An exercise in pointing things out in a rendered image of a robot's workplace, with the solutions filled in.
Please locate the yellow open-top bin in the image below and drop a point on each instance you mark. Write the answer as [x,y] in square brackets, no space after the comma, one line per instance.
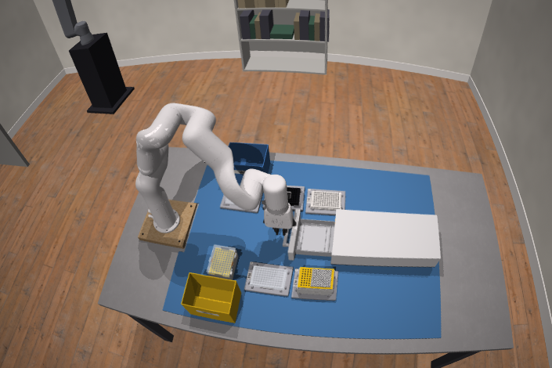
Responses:
[211,293]

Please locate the blue bench mat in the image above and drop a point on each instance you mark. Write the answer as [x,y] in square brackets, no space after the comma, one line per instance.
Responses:
[373,302]

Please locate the dark blue open-top bin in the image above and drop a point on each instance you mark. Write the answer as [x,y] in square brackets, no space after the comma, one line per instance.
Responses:
[249,154]

